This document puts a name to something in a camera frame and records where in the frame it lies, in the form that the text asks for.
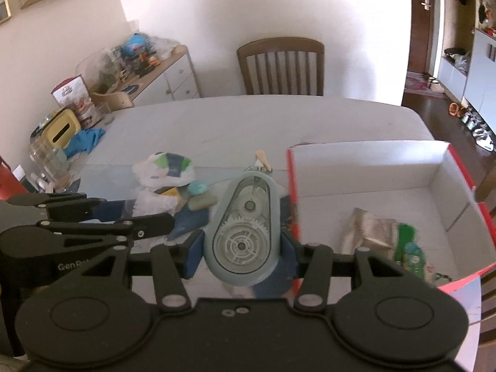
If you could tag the wooden slat-back chair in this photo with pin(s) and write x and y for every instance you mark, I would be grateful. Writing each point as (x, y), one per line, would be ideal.
(281, 48)

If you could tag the grey-blue correction tape dispenser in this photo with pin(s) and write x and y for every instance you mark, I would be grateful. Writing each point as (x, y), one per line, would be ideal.
(242, 240)

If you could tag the row of shoes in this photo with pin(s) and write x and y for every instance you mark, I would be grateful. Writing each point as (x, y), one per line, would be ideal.
(478, 130)

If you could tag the clear plastic bag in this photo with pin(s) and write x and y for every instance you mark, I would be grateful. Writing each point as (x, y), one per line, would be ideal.
(162, 48)

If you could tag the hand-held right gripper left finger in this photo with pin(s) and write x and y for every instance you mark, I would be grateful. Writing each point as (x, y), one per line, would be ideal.
(193, 254)

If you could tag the blue rubber glove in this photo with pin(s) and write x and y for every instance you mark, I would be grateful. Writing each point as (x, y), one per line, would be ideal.
(83, 141)

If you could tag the red and white snack bag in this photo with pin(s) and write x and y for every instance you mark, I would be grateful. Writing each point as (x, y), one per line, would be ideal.
(73, 97)

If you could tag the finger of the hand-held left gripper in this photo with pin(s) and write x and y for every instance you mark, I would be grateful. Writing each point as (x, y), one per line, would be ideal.
(151, 226)
(110, 210)

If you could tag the white printed plastic bag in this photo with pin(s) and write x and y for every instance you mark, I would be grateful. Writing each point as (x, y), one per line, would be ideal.
(162, 168)

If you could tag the clear plastic wrapper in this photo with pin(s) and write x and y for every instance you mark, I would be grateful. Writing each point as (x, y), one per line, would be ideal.
(153, 203)

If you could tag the clear drinking glass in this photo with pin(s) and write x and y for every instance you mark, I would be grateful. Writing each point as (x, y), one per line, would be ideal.
(104, 114)

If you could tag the yellow tissue box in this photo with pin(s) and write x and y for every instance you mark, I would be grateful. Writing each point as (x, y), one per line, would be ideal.
(62, 128)

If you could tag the wooden tray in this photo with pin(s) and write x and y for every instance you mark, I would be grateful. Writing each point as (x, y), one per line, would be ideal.
(112, 99)

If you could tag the brown wooden door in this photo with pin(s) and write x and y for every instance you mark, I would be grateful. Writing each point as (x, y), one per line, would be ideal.
(420, 38)

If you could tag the beige foil packet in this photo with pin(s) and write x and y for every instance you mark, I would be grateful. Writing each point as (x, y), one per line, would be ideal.
(366, 230)

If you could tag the white sideboard with wooden top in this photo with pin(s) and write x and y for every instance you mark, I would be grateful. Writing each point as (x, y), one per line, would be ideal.
(176, 77)

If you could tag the white shoe cabinet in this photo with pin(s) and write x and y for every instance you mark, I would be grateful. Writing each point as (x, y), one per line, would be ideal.
(478, 73)

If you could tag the patterned doormat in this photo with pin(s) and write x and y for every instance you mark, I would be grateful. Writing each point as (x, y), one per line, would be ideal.
(420, 85)

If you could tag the red and white cardboard box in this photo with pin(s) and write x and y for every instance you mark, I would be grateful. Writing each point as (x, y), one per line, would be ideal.
(368, 186)

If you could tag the teal oval pencil sharpener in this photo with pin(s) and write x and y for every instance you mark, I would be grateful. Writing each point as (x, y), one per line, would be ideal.
(197, 188)

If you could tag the red object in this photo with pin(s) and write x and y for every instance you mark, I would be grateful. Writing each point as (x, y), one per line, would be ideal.
(9, 180)

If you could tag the yellow and black small pack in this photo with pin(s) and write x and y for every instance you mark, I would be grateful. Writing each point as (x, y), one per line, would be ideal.
(168, 191)

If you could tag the framed wall picture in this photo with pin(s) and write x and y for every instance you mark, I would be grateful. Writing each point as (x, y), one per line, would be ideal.
(4, 6)

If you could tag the pale green eraser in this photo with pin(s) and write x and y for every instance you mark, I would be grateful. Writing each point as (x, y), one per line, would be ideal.
(202, 202)

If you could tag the pale glass jar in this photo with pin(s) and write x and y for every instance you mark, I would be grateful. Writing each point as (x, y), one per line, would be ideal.
(48, 159)

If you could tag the blue toy package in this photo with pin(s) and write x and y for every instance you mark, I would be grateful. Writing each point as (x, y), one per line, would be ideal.
(133, 45)

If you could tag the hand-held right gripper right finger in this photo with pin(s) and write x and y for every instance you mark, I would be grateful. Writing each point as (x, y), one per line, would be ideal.
(290, 255)

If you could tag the green printed packet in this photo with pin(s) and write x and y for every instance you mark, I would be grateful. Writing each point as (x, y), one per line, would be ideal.
(409, 246)

